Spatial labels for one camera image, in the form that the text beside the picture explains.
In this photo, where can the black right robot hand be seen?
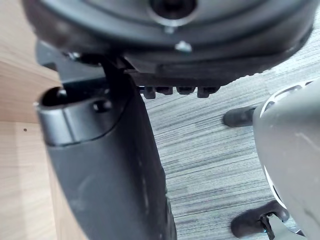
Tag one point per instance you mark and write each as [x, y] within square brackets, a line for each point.
[105, 155]

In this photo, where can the light wood cabinet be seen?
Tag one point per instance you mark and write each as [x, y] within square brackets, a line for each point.
[20, 125]

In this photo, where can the dark robot left foot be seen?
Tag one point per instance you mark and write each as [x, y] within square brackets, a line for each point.
[238, 117]

